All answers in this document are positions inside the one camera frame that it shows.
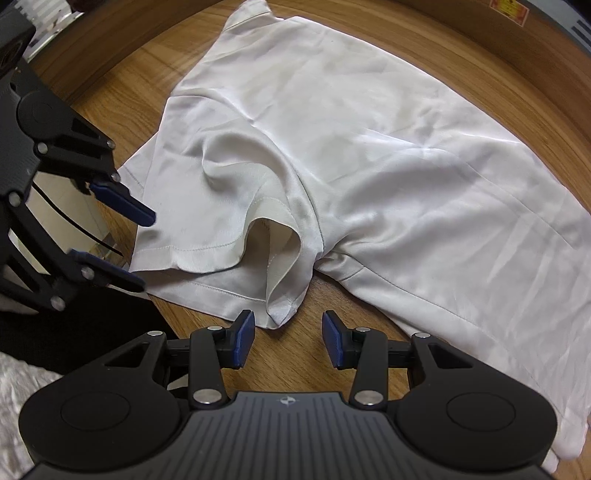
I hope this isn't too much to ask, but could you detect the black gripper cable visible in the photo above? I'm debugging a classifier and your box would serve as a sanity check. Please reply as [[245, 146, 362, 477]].
[[29, 181, 125, 259]]

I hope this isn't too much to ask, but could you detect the white satin polo shirt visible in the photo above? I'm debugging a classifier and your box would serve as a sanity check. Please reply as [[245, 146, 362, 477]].
[[119, 1, 590, 469]]

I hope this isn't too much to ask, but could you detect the red certificate sticker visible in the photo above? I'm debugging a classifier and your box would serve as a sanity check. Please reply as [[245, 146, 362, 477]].
[[489, 0, 530, 27]]

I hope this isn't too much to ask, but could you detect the white plastic bag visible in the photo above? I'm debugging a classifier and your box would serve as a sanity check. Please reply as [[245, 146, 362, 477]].
[[0, 353, 60, 480]]

